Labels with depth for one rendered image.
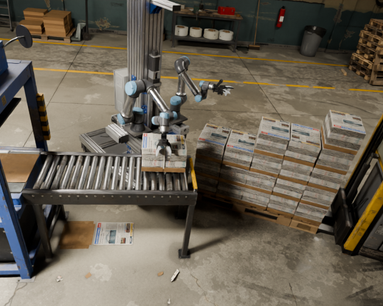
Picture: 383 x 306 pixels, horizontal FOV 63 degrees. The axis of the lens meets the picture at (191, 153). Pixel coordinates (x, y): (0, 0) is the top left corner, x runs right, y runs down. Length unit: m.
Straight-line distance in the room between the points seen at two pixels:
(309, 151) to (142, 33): 1.89
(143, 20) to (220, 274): 2.41
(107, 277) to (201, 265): 0.85
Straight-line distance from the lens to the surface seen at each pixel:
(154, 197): 2.55
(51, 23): 8.69
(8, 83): 2.52
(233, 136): 3.34
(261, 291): 3.10
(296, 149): 3.10
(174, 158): 2.63
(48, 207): 3.48
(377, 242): 3.66
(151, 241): 3.23
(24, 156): 3.05
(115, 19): 9.47
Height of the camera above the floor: 2.52
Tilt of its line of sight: 35 degrees down
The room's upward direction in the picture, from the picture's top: 8 degrees clockwise
